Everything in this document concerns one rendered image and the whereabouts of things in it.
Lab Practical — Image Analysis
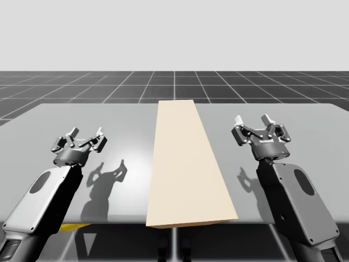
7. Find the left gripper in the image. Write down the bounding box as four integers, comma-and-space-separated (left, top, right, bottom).
50, 127, 109, 168

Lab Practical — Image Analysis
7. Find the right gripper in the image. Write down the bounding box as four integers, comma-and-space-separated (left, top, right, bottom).
231, 114, 292, 162

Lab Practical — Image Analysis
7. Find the tall board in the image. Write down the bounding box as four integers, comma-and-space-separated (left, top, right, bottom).
146, 100, 239, 228

